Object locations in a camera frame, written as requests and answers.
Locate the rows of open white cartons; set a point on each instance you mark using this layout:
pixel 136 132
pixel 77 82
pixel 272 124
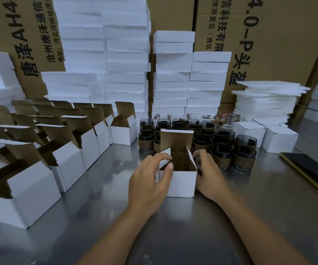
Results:
pixel 34 190

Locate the black phone with yellow case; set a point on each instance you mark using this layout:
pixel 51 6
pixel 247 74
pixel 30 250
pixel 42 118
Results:
pixel 310 169

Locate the person's right hand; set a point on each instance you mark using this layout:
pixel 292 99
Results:
pixel 212 182

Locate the person's right forearm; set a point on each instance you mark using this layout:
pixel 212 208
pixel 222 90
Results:
pixel 258 231

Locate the person's right thumb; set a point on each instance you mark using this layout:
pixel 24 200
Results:
pixel 199 168

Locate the large brown plain carton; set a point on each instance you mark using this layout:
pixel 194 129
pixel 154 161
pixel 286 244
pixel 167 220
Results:
pixel 172 12

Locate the white carton box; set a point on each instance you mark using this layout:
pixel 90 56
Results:
pixel 182 182
pixel 279 140
pixel 251 133

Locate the stack of white foam sheets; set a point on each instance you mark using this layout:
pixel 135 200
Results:
pixel 266 102

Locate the closed white carton box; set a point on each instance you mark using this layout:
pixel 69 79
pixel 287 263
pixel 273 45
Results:
pixel 279 140
pixel 251 133

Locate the person's left forearm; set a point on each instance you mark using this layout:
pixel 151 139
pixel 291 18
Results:
pixel 120 240

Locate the large brown printed carton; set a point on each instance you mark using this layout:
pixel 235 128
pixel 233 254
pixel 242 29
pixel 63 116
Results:
pixel 280 38
pixel 18 33

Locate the group of sleeved glass cups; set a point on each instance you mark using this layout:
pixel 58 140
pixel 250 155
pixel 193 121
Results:
pixel 222 151

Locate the person's left hand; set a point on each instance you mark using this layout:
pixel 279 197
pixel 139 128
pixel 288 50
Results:
pixel 143 187

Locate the person's left thumb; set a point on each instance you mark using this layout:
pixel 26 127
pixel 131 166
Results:
pixel 167 172

